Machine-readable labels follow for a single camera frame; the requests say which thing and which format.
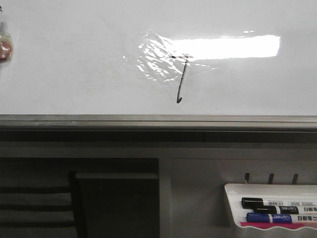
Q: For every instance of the white whiteboard marker pen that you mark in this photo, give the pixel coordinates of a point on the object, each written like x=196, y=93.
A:
x=6, y=44

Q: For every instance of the white whiteboard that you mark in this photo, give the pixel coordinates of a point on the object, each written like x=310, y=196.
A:
x=161, y=57

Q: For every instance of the dark cabinet panel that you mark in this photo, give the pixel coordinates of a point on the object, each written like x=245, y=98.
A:
x=120, y=205

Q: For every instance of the black capped marker top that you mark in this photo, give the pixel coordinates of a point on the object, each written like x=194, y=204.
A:
x=252, y=202

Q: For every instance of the black capped marker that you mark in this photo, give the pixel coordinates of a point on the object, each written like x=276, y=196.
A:
x=252, y=202
x=307, y=210

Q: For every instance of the white plastic marker tray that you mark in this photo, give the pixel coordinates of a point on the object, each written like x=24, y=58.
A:
x=234, y=192

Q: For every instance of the blue capped marker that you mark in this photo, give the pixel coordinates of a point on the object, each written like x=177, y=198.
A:
x=281, y=218

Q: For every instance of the black slatted chair back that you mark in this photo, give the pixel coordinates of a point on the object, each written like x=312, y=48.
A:
x=42, y=206

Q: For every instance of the black capped marker middle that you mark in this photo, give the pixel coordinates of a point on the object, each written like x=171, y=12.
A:
x=307, y=210

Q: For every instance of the left black wall hook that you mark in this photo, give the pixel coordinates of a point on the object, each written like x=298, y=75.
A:
x=247, y=178

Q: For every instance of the black wall hook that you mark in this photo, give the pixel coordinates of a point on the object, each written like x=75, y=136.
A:
x=271, y=178
x=247, y=178
x=295, y=179

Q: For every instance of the middle black wall hook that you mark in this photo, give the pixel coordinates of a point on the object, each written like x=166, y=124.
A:
x=271, y=178

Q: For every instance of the grey aluminium whiteboard frame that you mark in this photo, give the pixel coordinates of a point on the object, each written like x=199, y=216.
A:
x=159, y=128

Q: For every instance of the right black wall hook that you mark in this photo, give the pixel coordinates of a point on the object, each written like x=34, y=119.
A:
x=295, y=179

